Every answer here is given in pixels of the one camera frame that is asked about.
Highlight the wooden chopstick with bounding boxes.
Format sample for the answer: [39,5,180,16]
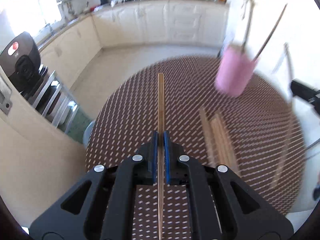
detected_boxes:
[157,73,165,239]
[199,107,216,167]
[270,43,294,189]
[210,113,233,167]
[215,110,241,176]

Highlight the cream kitchen cabinets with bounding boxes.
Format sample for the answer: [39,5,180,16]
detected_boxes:
[39,0,229,87]

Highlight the black round kitchen appliance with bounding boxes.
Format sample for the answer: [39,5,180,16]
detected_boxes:
[1,31,41,93]

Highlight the wooden chopstick on table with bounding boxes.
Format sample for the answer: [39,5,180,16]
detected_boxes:
[210,113,233,167]
[199,107,216,167]
[215,110,241,176]

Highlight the brown polka dot tablecloth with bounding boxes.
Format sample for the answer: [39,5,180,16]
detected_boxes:
[85,56,305,239]

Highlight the pink cylindrical utensil holder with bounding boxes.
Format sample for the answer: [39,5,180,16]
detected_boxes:
[215,44,258,97]

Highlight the chopstick standing in holder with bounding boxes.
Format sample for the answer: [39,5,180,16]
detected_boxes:
[241,0,255,54]
[253,3,287,61]

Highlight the metal shelf rack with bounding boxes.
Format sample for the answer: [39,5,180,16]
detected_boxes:
[27,66,79,134]

